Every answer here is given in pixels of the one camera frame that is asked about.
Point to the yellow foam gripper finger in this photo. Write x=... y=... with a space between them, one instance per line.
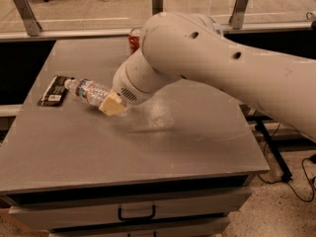
x=112 y=105

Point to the clear plastic water bottle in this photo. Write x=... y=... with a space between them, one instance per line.
x=90 y=92

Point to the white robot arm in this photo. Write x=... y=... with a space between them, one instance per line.
x=176 y=46

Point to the red soda can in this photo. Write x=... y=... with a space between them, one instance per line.
x=133 y=39

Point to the grey upper drawer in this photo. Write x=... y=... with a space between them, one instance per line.
x=105 y=211

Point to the grey drawer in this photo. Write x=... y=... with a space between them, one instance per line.
x=105 y=211
x=201 y=227

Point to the grey lower drawer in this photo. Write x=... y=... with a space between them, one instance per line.
x=201 y=227

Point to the black metal table leg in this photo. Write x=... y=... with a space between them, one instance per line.
x=286 y=174

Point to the black drawer handle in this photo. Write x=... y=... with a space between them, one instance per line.
x=137 y=213

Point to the middle metal glass bracket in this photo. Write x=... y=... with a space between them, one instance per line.
x=157 y=6

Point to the metal glass bracket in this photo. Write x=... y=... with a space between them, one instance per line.
x=30 y=22
x=157 y=6
x=237 y=18

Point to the left metal glass bracket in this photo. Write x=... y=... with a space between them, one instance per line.
x=30 y=22

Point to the right metal glass bracket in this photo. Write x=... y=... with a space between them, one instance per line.
x=237 y=18

